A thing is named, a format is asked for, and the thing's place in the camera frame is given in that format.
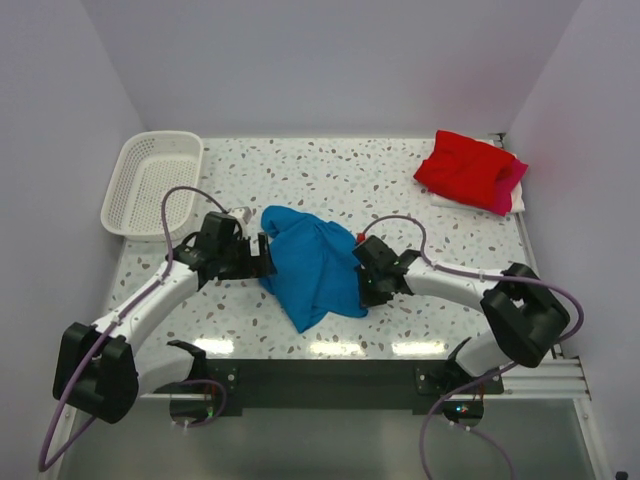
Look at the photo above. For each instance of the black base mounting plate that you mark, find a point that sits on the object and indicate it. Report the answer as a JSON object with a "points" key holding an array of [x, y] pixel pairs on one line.
{"points": [[314, 385]]}

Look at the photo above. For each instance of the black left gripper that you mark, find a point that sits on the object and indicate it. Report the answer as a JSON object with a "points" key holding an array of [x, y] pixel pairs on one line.
{"points": [[254, 265]]}

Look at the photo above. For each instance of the aluminium frame rail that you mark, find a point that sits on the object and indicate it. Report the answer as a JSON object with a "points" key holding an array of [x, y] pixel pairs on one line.
{"points": [[555, 379]]}

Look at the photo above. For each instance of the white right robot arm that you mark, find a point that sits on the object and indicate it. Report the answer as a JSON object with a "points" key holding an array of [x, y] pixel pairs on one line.
{"points": [[525, 319]]}

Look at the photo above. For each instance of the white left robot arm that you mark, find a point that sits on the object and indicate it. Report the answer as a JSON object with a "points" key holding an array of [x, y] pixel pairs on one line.
{"points": [[97, 370]]}

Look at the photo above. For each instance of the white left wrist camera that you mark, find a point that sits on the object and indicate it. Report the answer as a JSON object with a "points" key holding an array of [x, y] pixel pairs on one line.
{"points": [[243, 214]]}

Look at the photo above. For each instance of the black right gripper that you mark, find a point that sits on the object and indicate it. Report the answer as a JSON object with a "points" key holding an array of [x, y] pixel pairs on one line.
{"points": [[365, 298]]}

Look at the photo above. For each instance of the pink folded t shirt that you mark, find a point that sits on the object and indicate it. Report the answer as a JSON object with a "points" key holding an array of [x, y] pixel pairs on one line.
{"points": [[504, 187]]}

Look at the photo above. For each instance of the blue t shirt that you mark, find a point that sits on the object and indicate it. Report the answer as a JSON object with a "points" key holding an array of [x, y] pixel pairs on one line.
{"points": [[316, 271]]}

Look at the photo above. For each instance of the white folded t shirt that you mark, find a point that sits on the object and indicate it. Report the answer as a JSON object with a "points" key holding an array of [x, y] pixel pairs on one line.
{"points": [[517, 202]]}

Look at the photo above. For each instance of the red folded t shirt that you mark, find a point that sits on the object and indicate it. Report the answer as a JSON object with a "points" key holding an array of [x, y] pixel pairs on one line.
{"points": [[464, 170]]}

